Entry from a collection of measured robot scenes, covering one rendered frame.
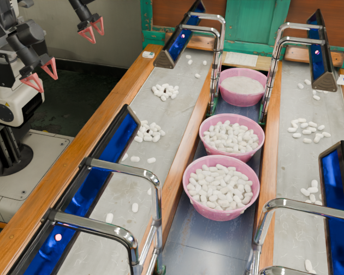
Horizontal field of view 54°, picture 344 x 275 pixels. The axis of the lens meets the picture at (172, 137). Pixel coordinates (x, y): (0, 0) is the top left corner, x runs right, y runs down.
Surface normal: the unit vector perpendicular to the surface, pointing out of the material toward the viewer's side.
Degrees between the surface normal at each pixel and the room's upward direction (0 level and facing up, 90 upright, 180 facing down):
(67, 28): 90
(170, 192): 0
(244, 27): 90
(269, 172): 0
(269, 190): 0
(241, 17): 90
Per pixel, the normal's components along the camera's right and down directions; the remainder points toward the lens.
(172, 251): 0.01, -0.77
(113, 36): -0.26, 0.62
